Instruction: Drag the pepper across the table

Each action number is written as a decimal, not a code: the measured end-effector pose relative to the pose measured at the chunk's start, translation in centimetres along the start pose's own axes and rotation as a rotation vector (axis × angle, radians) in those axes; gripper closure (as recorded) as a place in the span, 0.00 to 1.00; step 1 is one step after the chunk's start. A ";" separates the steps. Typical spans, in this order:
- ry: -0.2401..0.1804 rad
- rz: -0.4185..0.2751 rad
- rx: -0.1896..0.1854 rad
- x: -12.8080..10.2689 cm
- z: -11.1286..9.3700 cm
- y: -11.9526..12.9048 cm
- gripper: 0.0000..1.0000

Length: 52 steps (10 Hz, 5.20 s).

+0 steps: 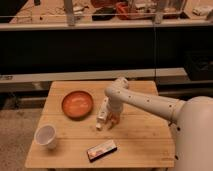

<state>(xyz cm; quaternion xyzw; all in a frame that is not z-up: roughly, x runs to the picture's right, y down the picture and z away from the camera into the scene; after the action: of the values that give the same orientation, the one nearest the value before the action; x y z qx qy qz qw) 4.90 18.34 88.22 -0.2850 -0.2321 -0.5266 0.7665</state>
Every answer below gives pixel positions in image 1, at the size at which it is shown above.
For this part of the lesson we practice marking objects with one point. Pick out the orange round plate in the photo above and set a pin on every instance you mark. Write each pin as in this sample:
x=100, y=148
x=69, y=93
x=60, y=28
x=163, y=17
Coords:
x=77, y=104

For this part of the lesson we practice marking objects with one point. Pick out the white cup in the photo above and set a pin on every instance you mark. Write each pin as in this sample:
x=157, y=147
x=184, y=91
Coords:
x=45, y=136

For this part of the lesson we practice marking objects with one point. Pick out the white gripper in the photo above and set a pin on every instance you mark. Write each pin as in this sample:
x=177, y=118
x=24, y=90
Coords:
x=113, y=106

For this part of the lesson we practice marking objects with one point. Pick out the black rectangular box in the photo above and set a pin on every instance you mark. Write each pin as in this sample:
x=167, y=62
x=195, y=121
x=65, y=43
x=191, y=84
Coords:
x=101, y=150

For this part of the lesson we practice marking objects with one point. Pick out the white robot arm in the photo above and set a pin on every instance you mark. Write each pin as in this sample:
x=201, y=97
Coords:
x=193, y=118

